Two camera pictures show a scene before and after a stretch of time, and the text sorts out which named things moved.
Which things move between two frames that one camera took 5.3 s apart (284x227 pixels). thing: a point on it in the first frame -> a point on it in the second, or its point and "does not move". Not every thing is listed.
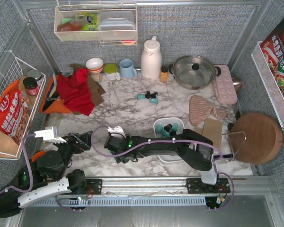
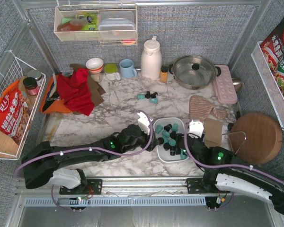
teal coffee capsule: (159, 128) does not move
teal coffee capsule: (165, 134) does not move
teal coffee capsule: (174, 127) does not move
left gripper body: (74, 141) -> (150, 144)
